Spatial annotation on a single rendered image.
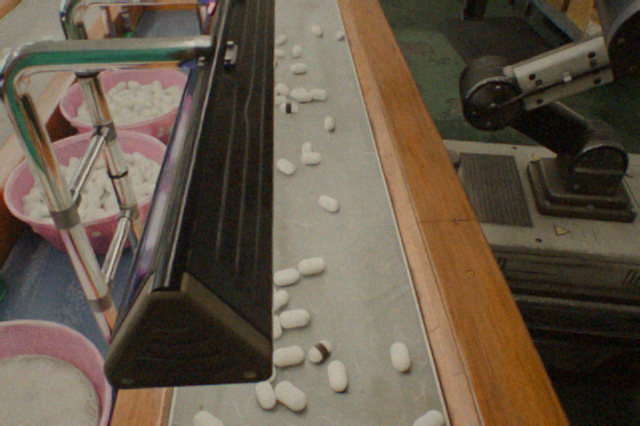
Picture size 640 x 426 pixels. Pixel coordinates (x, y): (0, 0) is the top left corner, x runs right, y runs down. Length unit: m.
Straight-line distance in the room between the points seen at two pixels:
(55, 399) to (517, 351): 0.53
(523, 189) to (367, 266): 0.74
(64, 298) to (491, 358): 0.61
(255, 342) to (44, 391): 0.47
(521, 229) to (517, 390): 0.70
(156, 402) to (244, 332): 0.37
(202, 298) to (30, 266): 0.73
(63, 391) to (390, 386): 0.38
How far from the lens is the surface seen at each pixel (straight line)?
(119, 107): 1.18
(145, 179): 0.97
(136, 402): 0.61
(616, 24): 0.32
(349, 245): 0.77
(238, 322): 0.24
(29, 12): 1.86
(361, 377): 0.63
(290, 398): 0.59
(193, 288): 0.22
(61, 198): 0.51
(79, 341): 0.68
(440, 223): 0.78
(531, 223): 1.30
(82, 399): 0.68
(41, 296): 0.89
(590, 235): 1.33
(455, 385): 0.62
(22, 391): 0.71
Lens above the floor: 1.27
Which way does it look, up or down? 40 degrees down
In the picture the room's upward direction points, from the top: straight up
